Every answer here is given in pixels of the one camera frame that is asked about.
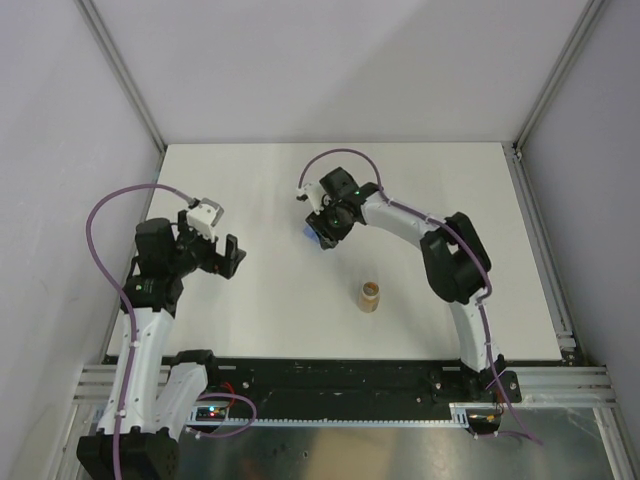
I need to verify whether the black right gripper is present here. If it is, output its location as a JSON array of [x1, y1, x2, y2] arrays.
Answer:
[[306, 199, 354, 250]]

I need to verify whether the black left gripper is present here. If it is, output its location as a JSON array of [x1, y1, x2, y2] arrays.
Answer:
[[168, 210, 245, 278]]

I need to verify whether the blue weekly pill organizer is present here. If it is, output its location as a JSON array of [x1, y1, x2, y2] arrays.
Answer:
[[303, 225, 320, 244]]

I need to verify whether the amber pill bottle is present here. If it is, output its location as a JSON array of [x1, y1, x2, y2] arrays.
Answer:
[[358, 281, 380, 313]]

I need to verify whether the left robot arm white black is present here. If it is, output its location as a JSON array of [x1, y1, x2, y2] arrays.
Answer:
[[76, 211, 246, 479]]

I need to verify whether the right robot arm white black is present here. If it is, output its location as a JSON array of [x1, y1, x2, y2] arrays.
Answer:
[[296, 167, 511, 403]]

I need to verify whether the small electronics board with leds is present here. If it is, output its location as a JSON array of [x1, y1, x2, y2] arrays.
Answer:
[[195, 406, 227, 421]]

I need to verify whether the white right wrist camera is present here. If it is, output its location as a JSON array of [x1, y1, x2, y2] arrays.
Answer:
[[296, 182, 326, 215]]

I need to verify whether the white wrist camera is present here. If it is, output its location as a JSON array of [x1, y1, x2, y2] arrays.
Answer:
[[296, 182, 326, 215], [186, 198, 224, 242]]

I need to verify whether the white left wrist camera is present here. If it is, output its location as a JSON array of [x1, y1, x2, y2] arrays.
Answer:
[[186, 198, 224, 242]]

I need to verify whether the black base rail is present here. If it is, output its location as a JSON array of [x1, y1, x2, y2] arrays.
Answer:
[[164, 357, 524, 419]]

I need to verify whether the aluminium frame post right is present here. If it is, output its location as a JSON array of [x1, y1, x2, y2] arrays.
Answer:
[[512, 0, 609, 161]]

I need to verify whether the aluminium frame post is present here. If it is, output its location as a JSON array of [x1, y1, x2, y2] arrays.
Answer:
[[512, 0, 609, 161], [74, 0, 167, 155]]

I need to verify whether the white slotted cable duct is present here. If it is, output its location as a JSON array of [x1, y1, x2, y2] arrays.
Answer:
[[184, 399, 474, 431]]

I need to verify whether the aluminium frame post left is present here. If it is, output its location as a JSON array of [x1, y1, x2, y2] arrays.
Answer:
[[74, 0, 167, 155]]

